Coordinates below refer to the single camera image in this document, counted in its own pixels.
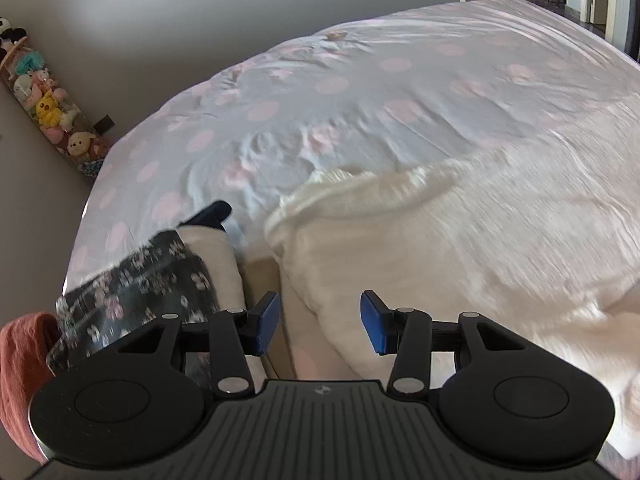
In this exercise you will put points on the cream white crinkled garment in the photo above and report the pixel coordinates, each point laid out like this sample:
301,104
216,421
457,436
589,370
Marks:
450,250

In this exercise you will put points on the column of plush toys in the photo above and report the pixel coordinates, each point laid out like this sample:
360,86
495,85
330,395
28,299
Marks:
47,110

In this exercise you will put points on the navy blue garment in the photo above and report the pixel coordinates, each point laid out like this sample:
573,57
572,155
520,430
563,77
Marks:
210,214

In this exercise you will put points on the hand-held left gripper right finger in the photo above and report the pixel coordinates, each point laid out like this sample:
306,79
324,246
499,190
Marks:
374,324

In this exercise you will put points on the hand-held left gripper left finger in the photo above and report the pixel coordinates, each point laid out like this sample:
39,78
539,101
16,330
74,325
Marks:
265,324

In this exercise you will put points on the red towel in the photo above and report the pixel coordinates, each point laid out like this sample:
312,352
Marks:
22,370

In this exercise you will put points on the bed with pink dotted sheet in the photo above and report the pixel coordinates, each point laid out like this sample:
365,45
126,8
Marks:
350,85

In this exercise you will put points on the small black wall box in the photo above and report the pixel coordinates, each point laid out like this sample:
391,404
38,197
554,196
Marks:
105,125

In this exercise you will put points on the dark floral garment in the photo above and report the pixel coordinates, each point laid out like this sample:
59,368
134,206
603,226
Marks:
145,280

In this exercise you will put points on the beige folded garment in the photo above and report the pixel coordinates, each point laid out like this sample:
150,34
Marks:
212,255

